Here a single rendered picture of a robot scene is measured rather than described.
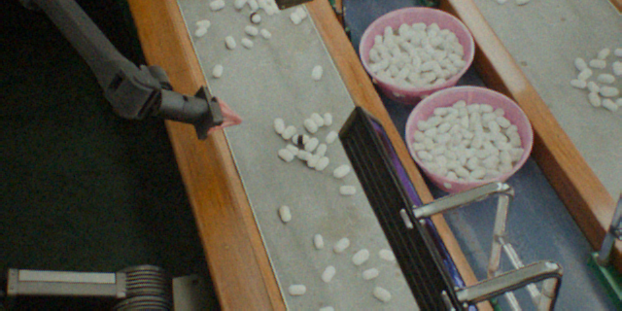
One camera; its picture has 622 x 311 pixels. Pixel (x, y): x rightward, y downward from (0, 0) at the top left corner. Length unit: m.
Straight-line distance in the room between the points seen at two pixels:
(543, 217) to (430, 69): 0.44
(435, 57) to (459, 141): 0.25
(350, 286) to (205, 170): 0.41
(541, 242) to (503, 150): 0.21
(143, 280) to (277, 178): 0.36
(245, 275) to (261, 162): 0.29
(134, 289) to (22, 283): 0.20
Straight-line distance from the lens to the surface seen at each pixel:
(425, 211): 1.29
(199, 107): 1.70
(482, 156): 1.84
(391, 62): 2.00
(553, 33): 2.09
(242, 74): 2.02
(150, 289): 1.67
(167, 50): 2.08
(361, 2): 2.25
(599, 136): 1.90
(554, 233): 1.82
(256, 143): 1.88
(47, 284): 1.66
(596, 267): 1.77
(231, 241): 1.71
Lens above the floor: 2.21
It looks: 51 degrees down
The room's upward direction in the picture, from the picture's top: 8 degrees counter-clockwise
